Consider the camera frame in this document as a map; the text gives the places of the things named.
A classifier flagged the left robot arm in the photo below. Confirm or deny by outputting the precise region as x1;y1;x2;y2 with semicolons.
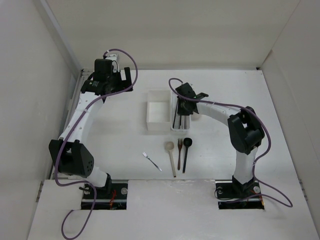
48;54;133;199

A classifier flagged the white square box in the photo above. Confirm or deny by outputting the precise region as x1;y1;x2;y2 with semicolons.
146;89;171;133

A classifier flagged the brown wooden fork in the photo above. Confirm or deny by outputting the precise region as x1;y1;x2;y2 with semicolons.
177;138;183;171

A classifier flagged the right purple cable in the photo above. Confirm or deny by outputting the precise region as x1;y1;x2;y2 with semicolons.
168;77;294;209

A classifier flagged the white perforated basket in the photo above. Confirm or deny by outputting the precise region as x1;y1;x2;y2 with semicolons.
170;92;191;133

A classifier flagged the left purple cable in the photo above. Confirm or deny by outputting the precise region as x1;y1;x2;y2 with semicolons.
54;48;139;238

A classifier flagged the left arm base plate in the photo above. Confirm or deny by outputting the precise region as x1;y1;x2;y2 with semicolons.
79;180;129;210

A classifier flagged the small metal fork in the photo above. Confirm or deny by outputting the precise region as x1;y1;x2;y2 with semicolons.
142;152;162;172

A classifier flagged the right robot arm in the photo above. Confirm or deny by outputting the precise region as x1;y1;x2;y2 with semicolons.
175;83;265;197

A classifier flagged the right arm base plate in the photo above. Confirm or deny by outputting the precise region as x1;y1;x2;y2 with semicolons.
214;180;265;210

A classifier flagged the beige wooden spoon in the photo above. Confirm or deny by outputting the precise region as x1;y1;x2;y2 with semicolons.
164;141;177;178

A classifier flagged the purple cable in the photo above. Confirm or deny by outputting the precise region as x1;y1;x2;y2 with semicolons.
168;77;294;209
54;48;139;238

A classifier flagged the black spoon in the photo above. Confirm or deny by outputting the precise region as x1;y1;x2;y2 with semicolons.
182;137;193;173

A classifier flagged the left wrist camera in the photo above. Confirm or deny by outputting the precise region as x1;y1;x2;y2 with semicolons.
103;53;119;62

